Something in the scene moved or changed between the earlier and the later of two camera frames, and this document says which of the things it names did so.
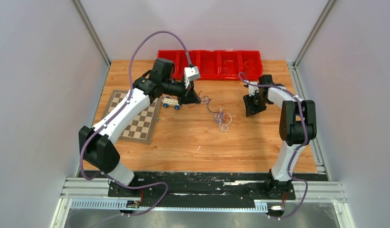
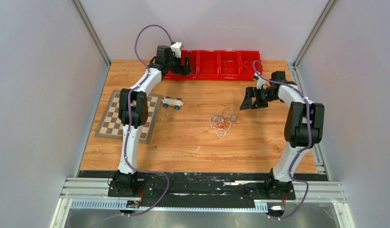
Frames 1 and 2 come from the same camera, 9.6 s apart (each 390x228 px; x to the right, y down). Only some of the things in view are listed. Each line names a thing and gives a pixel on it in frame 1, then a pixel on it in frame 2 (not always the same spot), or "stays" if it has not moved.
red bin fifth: (251, 63) stays
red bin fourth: (230, 64) stays
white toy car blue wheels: (168, 101) stays
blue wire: (219, 116) -> (218, 119)
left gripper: (191, 97) -> (186, 69)
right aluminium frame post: (330, 3) stays
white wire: (225, 125) -> (221, 126)
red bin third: (209, 64) stays
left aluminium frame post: (78, 6) stays
